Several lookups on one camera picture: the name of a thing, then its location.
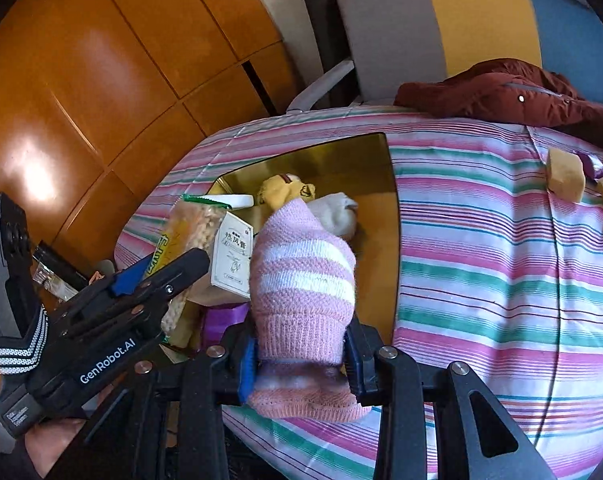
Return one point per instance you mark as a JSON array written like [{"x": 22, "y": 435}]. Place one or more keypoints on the pink striped sock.
[{"x": 301, "y": 280}]

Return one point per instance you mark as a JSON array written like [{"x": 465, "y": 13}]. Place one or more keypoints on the white sock blue cuff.
[{"x": 336, "y": 215}]

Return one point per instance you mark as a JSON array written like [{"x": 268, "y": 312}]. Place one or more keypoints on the dark red padded jacket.
[{"x": 481, "y": 92}]

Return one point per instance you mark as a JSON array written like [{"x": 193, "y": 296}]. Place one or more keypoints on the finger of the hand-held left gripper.
[
  {"x": 181, "y": 265},
  {"x": 126, "y": 282}
]

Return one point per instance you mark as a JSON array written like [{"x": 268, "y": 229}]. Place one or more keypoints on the purple plastic packet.
[{"x": 224, "y": 322}]

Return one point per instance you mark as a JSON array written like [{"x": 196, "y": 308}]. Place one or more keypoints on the purple wrapper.
[{"x": 590, "y": 164}]

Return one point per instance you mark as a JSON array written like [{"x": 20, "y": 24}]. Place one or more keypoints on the black upright bar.
[{"x": 321, "y": 25}]

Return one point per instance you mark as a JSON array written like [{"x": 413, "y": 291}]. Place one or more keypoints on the clear snack packet green label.
[{"x": 196, "y": 225}]

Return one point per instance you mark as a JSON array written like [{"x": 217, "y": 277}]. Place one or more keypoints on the orange wooden wardrobe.
[{"x": 106, "y": 85}]

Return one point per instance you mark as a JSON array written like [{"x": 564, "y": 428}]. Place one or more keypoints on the person's left hand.
[{"x": 51, "y": 445}]

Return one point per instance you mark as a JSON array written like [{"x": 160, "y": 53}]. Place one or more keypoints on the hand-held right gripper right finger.
[{"x": 356, "y": 365}]

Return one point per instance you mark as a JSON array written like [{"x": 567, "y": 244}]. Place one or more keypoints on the grey yellow blue chair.
[{"x": 396, "y": 35}]

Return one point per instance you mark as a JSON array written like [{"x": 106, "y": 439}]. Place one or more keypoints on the striped bed sheet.
[{"x": 481, "y": 260}]

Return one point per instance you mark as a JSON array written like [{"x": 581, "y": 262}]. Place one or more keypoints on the dark glossy object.
[{"x": 56, "y": 262}]

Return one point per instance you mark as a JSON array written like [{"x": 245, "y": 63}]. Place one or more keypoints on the maroon gift box gold interior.
[{"x": 331, "y": 170}]

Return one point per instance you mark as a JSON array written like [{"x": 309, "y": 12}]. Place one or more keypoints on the yellow plush toy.
[{"x": 281, "y": 192}]

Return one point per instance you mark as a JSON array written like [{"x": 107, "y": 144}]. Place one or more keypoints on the white printed carton box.
[{"x": 229, "y": 265}]

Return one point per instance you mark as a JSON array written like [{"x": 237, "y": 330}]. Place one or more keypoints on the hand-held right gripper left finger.
[{"x": 246, "y": 365}]

